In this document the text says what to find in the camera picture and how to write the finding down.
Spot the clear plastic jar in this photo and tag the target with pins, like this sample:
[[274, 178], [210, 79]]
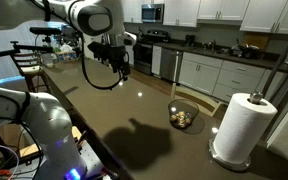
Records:
[[47, 60]]

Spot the stainless steel microwave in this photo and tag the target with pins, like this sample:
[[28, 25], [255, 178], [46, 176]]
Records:
[[152, 13]]

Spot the tissue box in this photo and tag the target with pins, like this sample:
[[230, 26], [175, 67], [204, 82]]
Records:
[[66, 55]]

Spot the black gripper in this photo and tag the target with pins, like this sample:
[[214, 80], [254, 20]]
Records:
[[107, 51]]

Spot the white upper cabinet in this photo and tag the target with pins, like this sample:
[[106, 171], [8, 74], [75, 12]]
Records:
[[267, 15], [222, 9], [132, 11], [180, 12]]

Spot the light wooden chair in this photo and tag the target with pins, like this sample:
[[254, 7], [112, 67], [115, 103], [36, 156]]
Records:
[[197, 98]]

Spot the dark cooking pot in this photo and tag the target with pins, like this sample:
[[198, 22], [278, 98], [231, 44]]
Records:
[[247, 50]]

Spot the black stand bar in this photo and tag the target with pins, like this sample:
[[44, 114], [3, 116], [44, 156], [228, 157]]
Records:
[[4, 52]]

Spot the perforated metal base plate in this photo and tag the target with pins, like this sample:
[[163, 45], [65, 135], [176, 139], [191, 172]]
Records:
[[91, 157]]

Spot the dark kitchen countertop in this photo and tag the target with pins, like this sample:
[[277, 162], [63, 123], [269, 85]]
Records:
[[224, 56]]

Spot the white lower cabinet unit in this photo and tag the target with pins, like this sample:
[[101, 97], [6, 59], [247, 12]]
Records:
[[210, 75]]

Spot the dark wooden slatted chair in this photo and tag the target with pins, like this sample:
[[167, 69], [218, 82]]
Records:
[[29, 65]]

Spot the kitchen faucet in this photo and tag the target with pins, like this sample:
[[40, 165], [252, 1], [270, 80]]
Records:
[[212, 45]]

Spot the black camera on stand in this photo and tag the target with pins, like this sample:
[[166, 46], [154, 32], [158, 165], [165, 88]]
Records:
[[45, 31]]

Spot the white paper towel roll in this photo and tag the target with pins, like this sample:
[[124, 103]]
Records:
[[244, 126]]

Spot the black coffee maker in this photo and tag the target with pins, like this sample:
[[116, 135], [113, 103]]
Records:
[[190, 40]]

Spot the stainless steel dishwasher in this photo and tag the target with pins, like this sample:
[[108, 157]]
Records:
[[169, 65]]

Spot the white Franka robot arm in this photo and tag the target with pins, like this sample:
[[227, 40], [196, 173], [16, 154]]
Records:
[[50, 126]]

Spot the light wooden board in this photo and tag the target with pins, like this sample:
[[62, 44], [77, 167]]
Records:
[[76, 132]]

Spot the grey metal tripod pole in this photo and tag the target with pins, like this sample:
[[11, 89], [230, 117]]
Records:
[[284, 53]]

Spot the wooden cutting board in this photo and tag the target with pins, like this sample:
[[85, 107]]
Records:
[[259, 40]]

